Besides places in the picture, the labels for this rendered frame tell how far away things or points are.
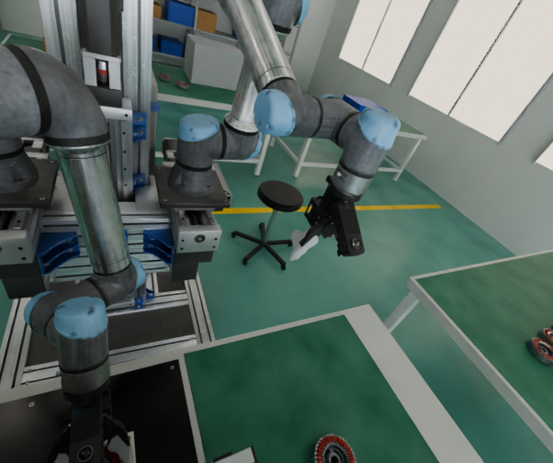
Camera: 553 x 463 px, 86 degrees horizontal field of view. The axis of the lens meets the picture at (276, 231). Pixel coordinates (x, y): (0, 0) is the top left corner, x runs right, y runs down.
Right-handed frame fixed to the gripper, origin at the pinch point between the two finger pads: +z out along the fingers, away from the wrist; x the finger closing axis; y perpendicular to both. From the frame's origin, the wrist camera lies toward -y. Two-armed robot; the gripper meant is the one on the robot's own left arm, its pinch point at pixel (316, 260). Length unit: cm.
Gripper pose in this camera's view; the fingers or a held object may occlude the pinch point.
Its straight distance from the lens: 72.9
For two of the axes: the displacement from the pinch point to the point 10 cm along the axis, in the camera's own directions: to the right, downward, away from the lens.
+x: -8.9, 0.4, -4.6
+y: -3.7, -6.6, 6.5
